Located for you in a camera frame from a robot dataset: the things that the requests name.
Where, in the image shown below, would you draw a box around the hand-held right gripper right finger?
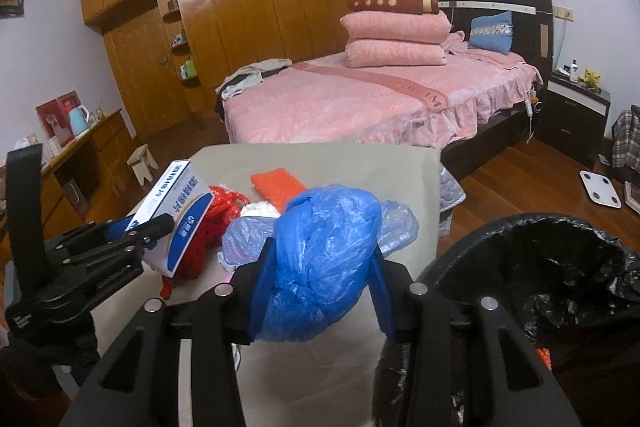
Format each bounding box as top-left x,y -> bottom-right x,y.
372,252 -> 583,427

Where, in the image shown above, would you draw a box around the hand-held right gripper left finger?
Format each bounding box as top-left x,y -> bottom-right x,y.
60,239 -> 279,427

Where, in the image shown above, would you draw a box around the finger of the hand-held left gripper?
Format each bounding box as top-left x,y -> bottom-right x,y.
102,213 -> 174,242
65,238 -> 152,304

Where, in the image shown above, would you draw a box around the white and blue cardboard box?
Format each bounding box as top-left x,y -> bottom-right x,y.
132,160 -> 215,279

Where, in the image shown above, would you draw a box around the red cloth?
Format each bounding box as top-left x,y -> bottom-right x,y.
160,214 -> 216,301

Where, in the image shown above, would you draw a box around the black trash bin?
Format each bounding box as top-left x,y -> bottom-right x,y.
415,212 -> 640,427

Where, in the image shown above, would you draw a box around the light blue plastic bag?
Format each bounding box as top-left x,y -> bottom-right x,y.
220,201 -> 420,268

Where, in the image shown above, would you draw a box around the small white stool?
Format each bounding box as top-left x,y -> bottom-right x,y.
126,144 -> 160,185

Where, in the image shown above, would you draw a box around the paper bag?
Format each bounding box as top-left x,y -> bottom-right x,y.
61,179 -> 90,220

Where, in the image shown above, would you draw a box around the lilac crumpled cloth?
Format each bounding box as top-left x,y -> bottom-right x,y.
240,202 -> 281,220

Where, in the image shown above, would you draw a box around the red patterned plastic bag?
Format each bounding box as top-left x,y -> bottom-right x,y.
207,185 -> 251,233

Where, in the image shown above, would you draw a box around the wooden desk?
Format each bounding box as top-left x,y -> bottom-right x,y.
0,109 -> 136,258

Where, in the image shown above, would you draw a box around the orange sponge cloth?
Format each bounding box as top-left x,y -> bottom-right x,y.
250,167 -> 307,214

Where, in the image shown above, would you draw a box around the light blue kettle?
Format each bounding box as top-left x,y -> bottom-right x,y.
67,103 -> 91,136

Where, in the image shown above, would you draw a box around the quilted mattress pad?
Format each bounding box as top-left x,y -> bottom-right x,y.
437,167 -> 466,235

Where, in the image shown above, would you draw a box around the red gift box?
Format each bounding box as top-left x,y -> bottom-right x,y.
36,92 -> 81,148

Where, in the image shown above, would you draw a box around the pile of clothes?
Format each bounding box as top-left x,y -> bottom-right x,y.
215,58 -> 293,102

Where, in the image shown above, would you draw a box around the black bin liner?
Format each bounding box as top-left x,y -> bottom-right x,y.
440,214 -> 640,427

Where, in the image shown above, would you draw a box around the pink bed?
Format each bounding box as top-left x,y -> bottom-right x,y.
215,0 -> 556,180
222,47 -> 543,145

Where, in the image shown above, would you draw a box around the white bathroom scale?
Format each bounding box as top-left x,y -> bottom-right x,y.
580,169 -> 623,208

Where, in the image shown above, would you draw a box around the wooden wardrobe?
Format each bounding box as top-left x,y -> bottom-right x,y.
80,0 -> 351,140

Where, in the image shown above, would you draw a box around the dark nightstand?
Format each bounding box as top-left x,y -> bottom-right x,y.
542,69 -> 612,168

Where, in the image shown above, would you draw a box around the stacked pink pillows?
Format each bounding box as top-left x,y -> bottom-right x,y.
340,11 -> 453,44

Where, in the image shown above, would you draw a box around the blue pillow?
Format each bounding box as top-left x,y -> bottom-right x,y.
467,10 -> 514,55

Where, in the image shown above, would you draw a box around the plaid clothing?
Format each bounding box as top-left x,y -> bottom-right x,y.
611,109 -> 640,170

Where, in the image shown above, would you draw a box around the brown dotted pillow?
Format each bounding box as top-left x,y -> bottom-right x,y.
347,0 -> 441,15

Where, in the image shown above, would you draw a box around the white corded controller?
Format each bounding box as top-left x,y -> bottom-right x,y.
525,89 -> 543,142

